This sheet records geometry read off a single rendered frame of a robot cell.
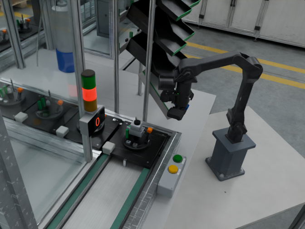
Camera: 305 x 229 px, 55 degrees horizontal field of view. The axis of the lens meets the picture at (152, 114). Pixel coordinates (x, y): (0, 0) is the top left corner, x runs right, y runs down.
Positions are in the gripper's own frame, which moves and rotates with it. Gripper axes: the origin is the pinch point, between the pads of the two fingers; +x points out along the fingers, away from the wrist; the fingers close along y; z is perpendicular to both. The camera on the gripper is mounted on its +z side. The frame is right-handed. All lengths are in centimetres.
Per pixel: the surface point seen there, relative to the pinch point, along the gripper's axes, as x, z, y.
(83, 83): -19.6, 30.2, 23.8
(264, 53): 119, -41, -357
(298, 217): 60, -70, -19
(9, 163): -55, -4, 85
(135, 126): 10.4, 18.0, 4.4
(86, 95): -14.7, 29.5, 23.8
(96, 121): -1.6, 27.2, 21.8
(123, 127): 21.8, 28.2, -4.2
